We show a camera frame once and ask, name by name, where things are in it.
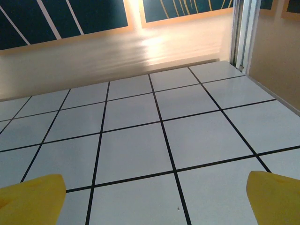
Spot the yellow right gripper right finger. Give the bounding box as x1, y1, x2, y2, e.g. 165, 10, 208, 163
246, 170, 300, 225

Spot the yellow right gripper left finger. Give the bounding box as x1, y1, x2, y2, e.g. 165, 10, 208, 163
0, 173, 67, 225

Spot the aluminium corner post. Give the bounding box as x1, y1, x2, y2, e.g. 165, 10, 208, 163
230, 0, 258, 74

